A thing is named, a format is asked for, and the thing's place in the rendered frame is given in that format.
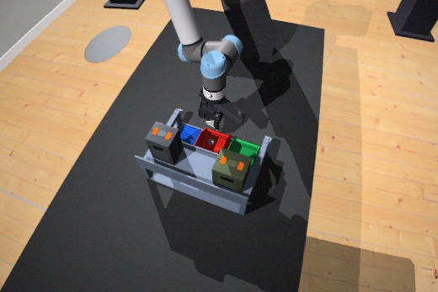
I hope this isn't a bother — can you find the grey metal shelf rack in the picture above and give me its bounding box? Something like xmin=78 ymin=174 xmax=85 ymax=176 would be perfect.
xmin=135 ymin=109 xmax=271 ymax=215

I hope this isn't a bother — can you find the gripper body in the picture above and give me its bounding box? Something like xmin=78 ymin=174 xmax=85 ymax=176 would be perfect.
xmin=198 ymin=87 xmax=225 ymax=121

